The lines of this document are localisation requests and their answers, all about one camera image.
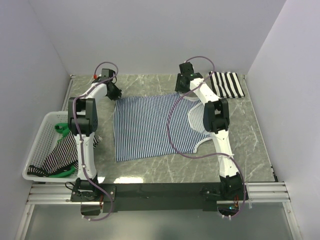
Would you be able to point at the folded black white tank top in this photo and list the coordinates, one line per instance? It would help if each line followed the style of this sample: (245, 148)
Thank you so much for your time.
(226, 85)

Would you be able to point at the blue white striped tank top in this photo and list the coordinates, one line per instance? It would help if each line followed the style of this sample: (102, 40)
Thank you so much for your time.
(152, 126)

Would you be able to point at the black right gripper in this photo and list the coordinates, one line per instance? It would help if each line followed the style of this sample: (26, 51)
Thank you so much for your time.
(177, 87)

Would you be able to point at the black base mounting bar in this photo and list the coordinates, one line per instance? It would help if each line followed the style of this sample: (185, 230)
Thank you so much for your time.
(116, 197)

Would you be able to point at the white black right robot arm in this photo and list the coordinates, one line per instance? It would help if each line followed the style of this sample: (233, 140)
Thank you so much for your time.
(216, 121)

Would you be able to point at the white plastic laundry basket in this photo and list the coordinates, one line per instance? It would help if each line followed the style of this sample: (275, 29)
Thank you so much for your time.
(44, 142)

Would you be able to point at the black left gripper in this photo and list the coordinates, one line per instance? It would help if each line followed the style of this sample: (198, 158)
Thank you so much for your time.
(118, 93)

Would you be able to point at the green garment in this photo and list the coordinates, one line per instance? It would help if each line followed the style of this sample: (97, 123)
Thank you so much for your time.
(61, 161)

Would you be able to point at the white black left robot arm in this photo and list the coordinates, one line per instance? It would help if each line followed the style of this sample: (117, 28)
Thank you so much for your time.
(83, 122)

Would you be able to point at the dark striped tank top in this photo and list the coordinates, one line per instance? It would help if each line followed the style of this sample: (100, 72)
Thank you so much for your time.
(42, 171)

